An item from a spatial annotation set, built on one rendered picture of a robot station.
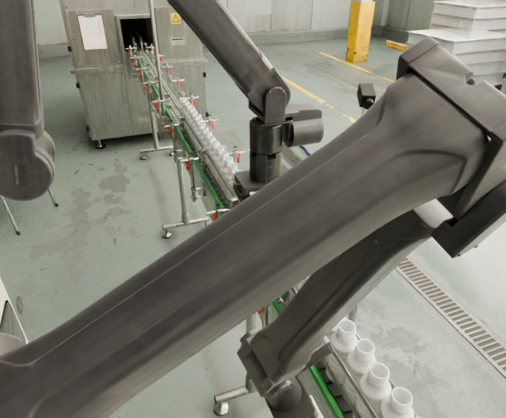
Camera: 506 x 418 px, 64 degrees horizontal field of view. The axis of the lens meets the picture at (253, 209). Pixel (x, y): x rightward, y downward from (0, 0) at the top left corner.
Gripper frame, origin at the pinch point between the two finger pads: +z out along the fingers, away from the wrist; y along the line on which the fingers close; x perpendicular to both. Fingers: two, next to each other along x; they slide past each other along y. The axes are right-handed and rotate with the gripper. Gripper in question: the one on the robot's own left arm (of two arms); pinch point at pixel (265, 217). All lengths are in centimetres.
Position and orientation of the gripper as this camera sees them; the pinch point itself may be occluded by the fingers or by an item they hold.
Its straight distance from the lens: 79.1
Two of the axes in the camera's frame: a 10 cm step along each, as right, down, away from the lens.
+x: 3.4, 5.0, -7.9
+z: 0.0, 8.4, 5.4
